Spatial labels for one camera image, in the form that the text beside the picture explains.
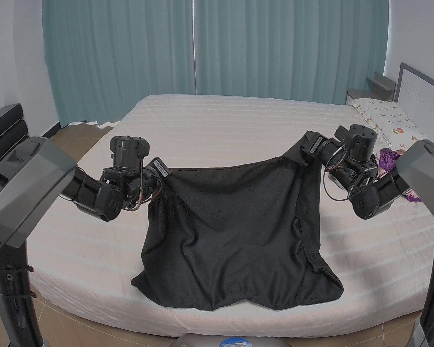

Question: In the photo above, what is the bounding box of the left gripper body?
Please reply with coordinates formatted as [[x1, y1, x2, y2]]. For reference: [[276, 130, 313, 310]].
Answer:
[[127, 156, 171, 210]]

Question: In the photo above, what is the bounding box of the black cable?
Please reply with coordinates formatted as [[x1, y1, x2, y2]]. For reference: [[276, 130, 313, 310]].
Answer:
[[323, 147, 352, 202]]

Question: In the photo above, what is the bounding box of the bed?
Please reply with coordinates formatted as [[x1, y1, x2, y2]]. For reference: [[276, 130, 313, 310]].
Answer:
[[5, 62, 434, 339]]

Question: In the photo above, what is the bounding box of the blue-green curtain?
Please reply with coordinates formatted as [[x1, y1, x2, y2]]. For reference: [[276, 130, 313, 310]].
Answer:
[[193, 0, 390, 105], [43, 0, 197, 128]]

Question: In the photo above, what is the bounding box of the grey bedside table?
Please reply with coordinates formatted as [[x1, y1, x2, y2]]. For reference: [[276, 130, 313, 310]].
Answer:
[[346, 72, 396, 106]]

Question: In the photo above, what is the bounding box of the white printed pillow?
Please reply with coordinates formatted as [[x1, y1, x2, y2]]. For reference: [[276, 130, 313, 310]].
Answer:
[[348, 98, 429, 152]]

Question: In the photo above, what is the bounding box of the purple garment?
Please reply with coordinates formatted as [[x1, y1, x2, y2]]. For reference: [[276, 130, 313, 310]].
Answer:
[[378, 148, 424, 204]]

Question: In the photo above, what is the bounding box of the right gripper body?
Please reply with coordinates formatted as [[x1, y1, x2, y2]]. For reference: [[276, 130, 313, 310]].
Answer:
[[304, 131, 348, 171]]

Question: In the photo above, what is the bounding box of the black chest of drawers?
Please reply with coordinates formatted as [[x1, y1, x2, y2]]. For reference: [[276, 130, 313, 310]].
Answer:
[[0, 103, 31, 180]]

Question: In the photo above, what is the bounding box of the black T-shirt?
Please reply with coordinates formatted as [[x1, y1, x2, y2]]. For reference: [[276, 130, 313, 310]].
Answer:
[[130, 130, 344, 312]]

